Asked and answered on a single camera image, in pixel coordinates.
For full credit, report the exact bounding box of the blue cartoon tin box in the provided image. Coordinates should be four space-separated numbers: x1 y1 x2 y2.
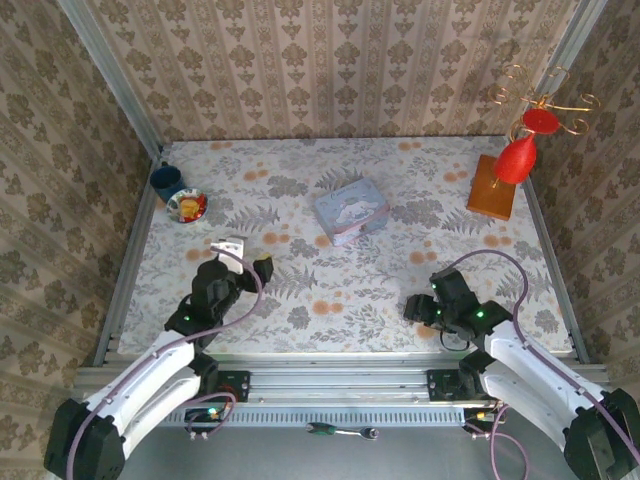
313 177 391 247

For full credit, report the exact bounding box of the small bowl with food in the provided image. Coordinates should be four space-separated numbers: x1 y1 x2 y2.
165 187 209 225

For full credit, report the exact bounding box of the floral tablecloth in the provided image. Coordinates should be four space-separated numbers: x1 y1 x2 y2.
119 137 574 356

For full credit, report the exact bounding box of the small right controller board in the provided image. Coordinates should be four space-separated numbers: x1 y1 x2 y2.
462 407 506 434

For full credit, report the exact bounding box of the small controller board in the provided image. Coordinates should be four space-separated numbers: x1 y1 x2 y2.
184 407 225 434
462 407 506 434

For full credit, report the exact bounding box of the small left controller board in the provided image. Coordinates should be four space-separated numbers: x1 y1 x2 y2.
184 407 225 434

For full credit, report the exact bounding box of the dark blue mug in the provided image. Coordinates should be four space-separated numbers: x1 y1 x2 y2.
149 160 185 205

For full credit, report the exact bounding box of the grey metal shelf plate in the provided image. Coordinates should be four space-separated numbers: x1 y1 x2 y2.
119 424 576 480

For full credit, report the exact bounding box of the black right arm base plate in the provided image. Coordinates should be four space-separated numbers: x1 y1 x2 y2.
426 368 501 402

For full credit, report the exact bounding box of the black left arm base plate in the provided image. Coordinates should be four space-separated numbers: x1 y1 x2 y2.
197 368 252 404

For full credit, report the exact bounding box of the aluminium table side rail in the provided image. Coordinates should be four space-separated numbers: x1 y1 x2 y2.
92 144 164 369
522 177 592 364

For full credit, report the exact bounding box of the gold wire stand wooden base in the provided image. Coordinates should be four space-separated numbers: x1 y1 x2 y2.
466 63 603 222

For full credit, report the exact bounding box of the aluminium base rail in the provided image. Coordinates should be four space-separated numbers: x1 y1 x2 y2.
74 352 614 404

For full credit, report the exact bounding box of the grey slotted cable duct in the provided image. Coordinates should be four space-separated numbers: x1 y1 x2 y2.
159 407 474 429

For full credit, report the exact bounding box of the green-handled ratchet wrench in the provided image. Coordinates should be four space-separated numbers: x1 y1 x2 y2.
305 422 380 441

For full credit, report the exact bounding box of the aluminium frame post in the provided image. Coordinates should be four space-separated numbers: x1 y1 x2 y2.
57 0 164 154
534 0 609 109

